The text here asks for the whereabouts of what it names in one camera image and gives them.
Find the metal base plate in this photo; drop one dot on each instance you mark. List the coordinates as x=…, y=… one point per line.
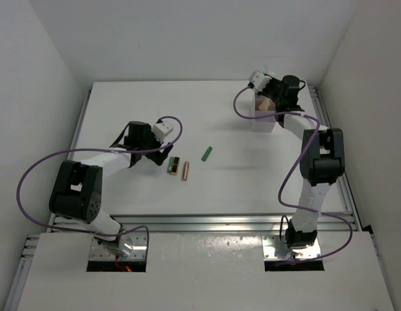
x=275, y=250
x=131, y=247

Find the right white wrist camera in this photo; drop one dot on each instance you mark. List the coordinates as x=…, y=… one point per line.
x=258, y=81

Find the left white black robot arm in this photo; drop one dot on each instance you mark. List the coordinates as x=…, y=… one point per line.
x=77, y=192

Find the aluminium front rail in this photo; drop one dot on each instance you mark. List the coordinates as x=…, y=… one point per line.
x=216, y=223

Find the black gold lipstick case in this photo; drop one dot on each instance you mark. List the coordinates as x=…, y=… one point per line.
x=175, y=166

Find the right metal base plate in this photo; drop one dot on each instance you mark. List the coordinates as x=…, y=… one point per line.
x=275, y=250

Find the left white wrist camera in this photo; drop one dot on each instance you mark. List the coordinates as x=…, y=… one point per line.
x=162, y=130

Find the beige makeup sponge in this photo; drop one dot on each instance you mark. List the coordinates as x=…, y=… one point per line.
x=265, y=105

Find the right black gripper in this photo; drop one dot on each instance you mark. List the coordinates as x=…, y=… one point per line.
x=273, y=81

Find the clear cotton pad pouch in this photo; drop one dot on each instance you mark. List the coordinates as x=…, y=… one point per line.
x=266, y=70

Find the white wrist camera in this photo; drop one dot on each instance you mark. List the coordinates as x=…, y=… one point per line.
x=258, y=81
x=162, y=130

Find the white compartment organizer box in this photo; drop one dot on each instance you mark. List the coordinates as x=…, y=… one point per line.
x=264, y=121

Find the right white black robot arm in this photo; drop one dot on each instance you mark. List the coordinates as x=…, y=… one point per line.
x=321, y=161

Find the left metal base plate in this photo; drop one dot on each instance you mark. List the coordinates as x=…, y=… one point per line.
x=131, y=247

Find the rose gold lipstick tube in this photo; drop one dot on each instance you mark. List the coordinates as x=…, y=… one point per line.
x=185, y=171

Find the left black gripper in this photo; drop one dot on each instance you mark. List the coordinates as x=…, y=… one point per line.
x=158, y=157

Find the green lip balm tube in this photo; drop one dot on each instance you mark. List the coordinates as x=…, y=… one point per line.
x=170, y=165

